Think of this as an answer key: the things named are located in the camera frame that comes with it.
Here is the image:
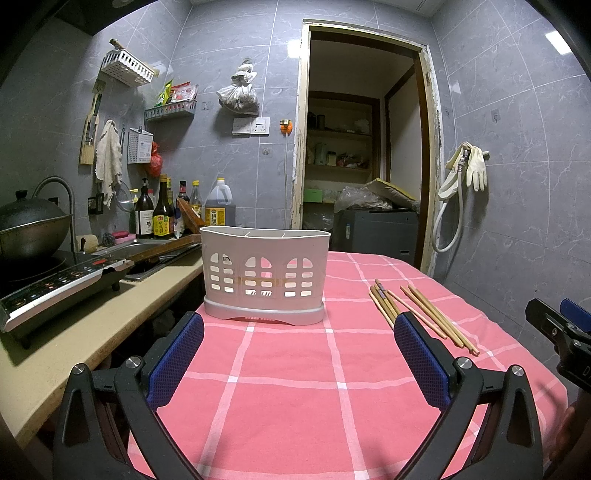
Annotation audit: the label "plain wooden chopstick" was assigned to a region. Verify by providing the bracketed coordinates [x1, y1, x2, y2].
[409, 286, 480, 356]
[386, 289, 448, 339]
[369, 290, 394, 331]
[401, 286, 464, 348]

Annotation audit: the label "purple banded chopstick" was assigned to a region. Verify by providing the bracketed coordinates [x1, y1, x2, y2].
[375, 279, 401, 319]
[370, 285, 400, 326]

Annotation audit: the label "person right hand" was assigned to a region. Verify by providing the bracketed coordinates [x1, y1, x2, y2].
[549, 398, 590, 464]

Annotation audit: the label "induction cooktop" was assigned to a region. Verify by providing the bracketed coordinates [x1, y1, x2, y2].
[1, 257, 134, 339]

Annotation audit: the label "white rubber gloves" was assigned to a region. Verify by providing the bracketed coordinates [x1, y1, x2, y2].
[440, 142, 490, 199]

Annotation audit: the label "pink checkered tablecloth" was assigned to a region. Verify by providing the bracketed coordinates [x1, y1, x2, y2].
[158, 252, 568, 479]

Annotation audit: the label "black cabinet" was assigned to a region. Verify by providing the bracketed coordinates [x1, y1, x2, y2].
[332, 210, 419, 263]

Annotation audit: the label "steel sink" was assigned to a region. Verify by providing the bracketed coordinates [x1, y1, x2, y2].
[92, 236, 201, 282]

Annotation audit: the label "yellow sponge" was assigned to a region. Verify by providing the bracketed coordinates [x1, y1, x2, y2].
[75, 234, 99, 254]

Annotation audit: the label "black wok with lid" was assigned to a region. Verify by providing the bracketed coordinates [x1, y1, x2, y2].
[1, 190, 71, 259]

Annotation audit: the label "wooden cutting board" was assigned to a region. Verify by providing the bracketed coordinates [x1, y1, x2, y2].
[124, 234, 201, 263]

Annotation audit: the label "dark wine bottle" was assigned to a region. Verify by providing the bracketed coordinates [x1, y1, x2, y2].
[134, 178, 154, 239]

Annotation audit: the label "dark soy sauce bottle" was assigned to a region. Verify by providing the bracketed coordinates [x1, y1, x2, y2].
[152, 175, 175, 239]

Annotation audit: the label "white plastic utensil caddy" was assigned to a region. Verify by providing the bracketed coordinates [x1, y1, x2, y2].
[200, 226, 331, 326]

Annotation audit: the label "large oil jug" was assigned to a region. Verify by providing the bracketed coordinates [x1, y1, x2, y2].
[204, 177, 236, 226]

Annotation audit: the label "sink faucet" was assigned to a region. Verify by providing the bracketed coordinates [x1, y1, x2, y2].
[31, 175, 78, 252]

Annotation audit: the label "red plastic bag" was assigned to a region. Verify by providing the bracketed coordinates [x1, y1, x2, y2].
[145, 141, 163, 178]

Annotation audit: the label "hanging white towel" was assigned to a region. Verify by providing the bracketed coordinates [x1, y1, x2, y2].
[95, 119, 122, 209]

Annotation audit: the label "wooden knife holder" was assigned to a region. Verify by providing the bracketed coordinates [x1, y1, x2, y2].
[79, 78, 106, 166]

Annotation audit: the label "hanging plastic bag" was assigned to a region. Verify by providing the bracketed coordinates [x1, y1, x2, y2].
[216, 58, 259, 116]

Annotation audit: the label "white hose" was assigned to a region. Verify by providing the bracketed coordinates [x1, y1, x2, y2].
[431, 158, 466, 254]

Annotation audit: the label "wooden door frame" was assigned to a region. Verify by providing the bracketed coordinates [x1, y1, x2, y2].
[290, 19, 445, 276]

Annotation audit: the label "white metal wall box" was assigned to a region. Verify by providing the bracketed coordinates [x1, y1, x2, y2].
[126, 128, 153, 165]

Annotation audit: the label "orange wall hook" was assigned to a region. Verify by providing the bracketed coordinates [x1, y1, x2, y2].
[280, 119, 294, 136]

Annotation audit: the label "grey wall shelf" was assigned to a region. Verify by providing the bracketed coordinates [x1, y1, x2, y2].
[144, 99, 197, 122]

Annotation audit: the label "wall switch panel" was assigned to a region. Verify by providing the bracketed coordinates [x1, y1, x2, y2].
[231, 117, 270, 136]

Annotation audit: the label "white wall basket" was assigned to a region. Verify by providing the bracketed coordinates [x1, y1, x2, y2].
[100, 38, 159, 87]

